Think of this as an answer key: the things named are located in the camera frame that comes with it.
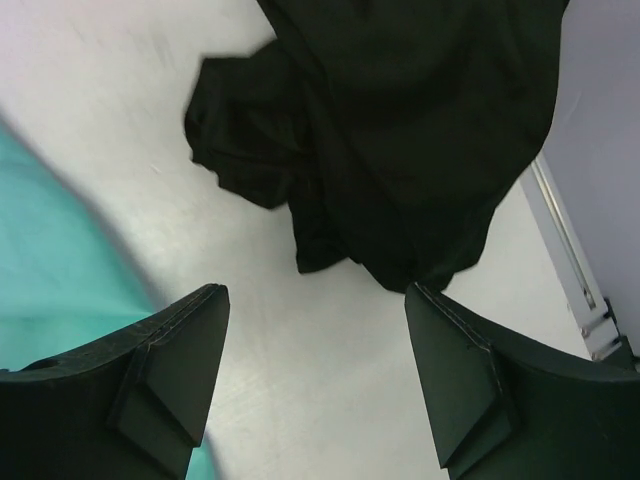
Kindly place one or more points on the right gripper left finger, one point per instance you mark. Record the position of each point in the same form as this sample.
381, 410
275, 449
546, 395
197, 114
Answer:
130, 405

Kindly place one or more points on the black t shirt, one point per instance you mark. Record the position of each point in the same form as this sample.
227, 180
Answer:
391, 130

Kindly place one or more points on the teal t shirt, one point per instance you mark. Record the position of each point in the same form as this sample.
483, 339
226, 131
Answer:
63, 283

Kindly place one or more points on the aluminium right side rail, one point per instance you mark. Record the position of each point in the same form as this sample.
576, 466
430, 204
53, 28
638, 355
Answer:
592, 311

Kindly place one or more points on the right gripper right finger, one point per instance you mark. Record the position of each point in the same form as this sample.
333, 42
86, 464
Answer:
504, 406

